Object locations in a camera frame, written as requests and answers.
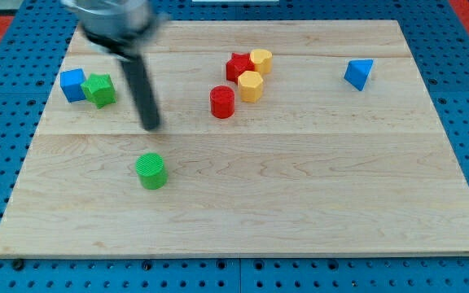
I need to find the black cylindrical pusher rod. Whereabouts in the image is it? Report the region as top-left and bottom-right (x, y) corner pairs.
(121, 55), (161, 131)

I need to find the green cylinder block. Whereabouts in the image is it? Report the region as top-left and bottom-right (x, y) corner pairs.
(135, 153), (168, 190)

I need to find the green star block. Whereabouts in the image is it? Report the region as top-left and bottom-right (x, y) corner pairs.
(81, 73), (116, 109)

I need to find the red star block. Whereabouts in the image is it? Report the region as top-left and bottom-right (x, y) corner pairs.
(226, 53), (255, 84)

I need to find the blue cube block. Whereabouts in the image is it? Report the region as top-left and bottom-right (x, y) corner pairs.
(59, 68), (85, 103)

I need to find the red cylinder block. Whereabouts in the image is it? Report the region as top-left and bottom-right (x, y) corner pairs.
(209, 85), (235, 119)

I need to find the yellow hexagon block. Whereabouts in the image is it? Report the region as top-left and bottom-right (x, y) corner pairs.
(238, 71), (264, 103)

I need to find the yellow heart block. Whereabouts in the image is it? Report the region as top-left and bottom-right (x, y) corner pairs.
(250, 49), (273, 75)

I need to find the wooden board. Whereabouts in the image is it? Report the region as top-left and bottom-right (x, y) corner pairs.
(0, 20), (469, 259)

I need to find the blue triangle block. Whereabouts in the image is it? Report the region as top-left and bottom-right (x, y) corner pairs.
(344, 59), (374, 91)

